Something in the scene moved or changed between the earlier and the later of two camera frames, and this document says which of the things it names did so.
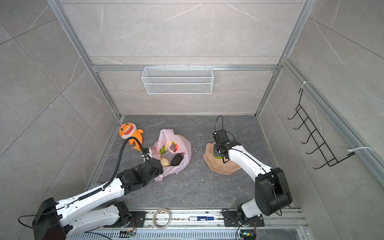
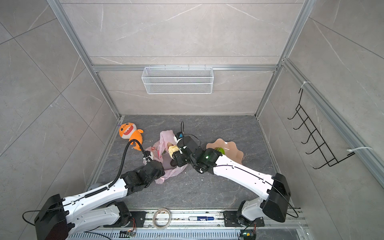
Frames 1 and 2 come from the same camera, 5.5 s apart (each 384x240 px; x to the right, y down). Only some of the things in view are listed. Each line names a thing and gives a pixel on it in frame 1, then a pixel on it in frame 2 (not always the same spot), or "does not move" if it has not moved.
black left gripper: [160, 171] does not move
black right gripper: [215, 150] -> [177, 156]
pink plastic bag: [173, 151] does not move
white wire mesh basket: [177, 80] does not move
